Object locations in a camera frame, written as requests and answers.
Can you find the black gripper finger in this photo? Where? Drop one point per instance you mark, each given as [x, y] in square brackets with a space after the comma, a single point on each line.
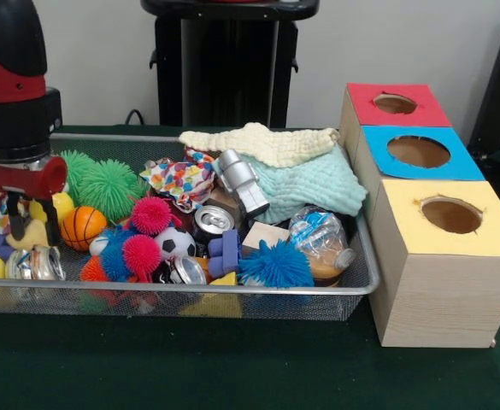
[16, 218]
[53, 222]

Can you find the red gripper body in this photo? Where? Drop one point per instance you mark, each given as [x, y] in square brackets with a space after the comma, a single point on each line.
[19, 179]

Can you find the pale yellow plush toy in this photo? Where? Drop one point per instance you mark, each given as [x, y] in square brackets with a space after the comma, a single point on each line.
[36, 232]

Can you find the white cloth with colourful dots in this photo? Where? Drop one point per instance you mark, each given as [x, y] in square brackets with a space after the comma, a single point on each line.
[177, 179]

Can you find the cream waffle cloth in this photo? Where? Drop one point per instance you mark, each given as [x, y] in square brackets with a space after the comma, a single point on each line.
[275, 143]

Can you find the mint green waffle cloth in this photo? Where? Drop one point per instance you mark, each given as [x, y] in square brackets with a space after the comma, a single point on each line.
[313, 183]

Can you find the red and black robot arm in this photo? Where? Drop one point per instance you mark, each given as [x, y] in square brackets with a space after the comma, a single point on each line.
[10, 85]

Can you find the wooden box with three holes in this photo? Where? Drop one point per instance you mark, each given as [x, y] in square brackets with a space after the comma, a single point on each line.
[446, 299]

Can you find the small orange basketball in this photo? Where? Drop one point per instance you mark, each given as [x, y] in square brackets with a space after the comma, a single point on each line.
[85, 228]

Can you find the silver toy robot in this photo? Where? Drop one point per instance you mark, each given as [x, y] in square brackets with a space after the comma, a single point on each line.
[241, 179]

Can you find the blue spiky rubber ball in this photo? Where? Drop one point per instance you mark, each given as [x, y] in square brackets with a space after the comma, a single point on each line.
[277, 265]

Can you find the crushed clear plastic bottle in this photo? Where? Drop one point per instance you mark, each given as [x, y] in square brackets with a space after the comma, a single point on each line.
[313, 230]

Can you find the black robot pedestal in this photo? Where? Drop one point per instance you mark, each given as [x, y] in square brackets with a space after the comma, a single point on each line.
[232, 64]

